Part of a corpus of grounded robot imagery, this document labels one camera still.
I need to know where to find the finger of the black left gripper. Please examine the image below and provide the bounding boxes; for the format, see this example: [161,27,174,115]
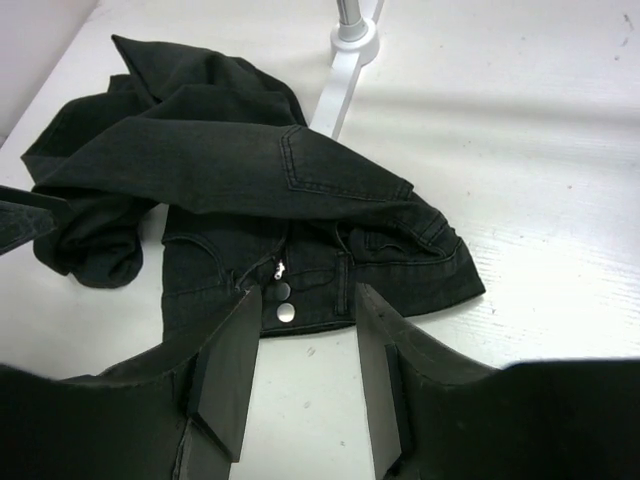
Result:
[1,186,73,255]

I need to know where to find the black denim trousers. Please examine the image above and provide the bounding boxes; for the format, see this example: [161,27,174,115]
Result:
[22,36,485,337]

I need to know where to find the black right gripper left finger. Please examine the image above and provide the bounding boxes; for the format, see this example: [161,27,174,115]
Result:
[175,288,262,479]

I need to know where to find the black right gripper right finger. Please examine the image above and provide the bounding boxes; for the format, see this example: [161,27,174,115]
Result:
[355,284,500,479]

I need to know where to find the white metal clothes rack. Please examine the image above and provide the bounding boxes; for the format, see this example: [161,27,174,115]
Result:
[310,0,385,140]

